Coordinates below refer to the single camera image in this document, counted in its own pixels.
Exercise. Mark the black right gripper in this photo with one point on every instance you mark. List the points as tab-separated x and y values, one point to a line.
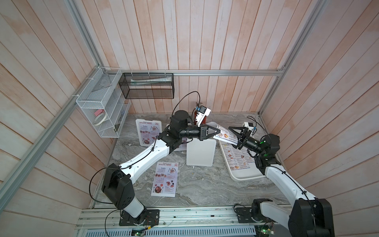
245	140

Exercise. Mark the white wire wall shelf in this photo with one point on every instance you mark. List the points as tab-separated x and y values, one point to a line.
101	91

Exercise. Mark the white menu holder middle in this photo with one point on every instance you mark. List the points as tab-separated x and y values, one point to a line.
183	145

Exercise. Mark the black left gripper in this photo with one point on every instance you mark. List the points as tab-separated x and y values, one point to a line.
209	136

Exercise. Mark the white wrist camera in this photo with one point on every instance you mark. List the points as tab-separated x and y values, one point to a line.
204	112
251	126

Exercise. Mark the red special menu sheet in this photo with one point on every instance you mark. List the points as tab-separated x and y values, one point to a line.
165	181

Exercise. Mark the dim sum inn menu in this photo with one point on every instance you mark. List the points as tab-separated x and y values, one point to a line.
236	159
225	135

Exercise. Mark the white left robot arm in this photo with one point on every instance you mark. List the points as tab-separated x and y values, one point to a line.
119	179

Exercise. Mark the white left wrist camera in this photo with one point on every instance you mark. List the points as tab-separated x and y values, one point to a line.
204	112

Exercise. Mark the white menu holder front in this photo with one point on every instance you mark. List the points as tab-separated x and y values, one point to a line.
201	153

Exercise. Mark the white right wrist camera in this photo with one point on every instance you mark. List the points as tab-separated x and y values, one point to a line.
251	126

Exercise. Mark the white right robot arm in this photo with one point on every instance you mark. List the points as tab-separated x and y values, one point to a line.
309	216

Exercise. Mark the white tape roll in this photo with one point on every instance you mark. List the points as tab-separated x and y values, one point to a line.
99	119

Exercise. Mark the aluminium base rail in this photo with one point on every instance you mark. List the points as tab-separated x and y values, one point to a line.
192	221

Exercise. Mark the white menu holder left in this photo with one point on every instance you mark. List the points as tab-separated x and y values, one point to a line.
147	131

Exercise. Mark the black mesh wall basket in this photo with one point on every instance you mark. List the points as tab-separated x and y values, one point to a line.
147	85

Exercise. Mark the white plastic tray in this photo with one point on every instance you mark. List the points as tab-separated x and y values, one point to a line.
245	174

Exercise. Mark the pink eraser block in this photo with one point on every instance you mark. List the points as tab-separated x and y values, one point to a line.
98	112

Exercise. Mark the red metal bucket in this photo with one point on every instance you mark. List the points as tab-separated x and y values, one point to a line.
196	118

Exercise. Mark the white menu holder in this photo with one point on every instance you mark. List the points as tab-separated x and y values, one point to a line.
147	131
183	145
201	153

